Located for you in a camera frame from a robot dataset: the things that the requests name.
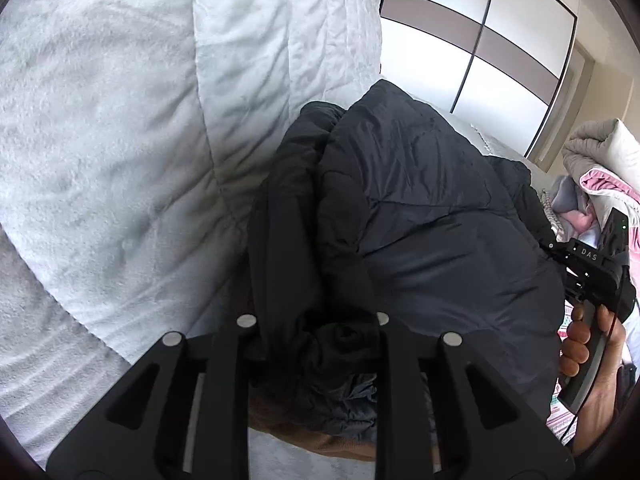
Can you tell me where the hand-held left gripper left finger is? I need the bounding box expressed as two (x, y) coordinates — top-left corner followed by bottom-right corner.
(45, 312), (267, 480)

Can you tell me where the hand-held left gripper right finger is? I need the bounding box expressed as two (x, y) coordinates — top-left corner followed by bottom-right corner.
(372, 310), (575, 480)

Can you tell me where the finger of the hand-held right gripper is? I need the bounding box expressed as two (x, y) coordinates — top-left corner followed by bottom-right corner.
(539, 241), (570, 267)

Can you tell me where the black quilted puffer jacket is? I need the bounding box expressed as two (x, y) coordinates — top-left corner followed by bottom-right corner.
(247, 79), (568, 443)

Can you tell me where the person's right forearm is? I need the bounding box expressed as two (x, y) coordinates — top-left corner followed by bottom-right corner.
(570, 382), (632, 457)

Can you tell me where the person's right hand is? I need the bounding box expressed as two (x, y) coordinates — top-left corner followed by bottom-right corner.
(558, 304), (629, 397)

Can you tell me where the light blue folded garment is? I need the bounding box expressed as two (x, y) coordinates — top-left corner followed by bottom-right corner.
(550, 175), (593, 213)

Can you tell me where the pink and grey garment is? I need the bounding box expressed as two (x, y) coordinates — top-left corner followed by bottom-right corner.
(559, 169), (640, 253)

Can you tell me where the brown folded fleece garment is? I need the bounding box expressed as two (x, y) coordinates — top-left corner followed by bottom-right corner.
(249, 392), (441, 462)

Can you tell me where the white pillow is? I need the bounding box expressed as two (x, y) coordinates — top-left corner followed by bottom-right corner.
(602, 118), (640, 188)

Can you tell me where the white sliding door wardrobe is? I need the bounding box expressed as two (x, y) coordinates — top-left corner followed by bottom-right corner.
(379, 0), (582, 161)

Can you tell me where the white quilted bedspread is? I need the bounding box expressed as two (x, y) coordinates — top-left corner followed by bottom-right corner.
(0, 0), (387, 463)

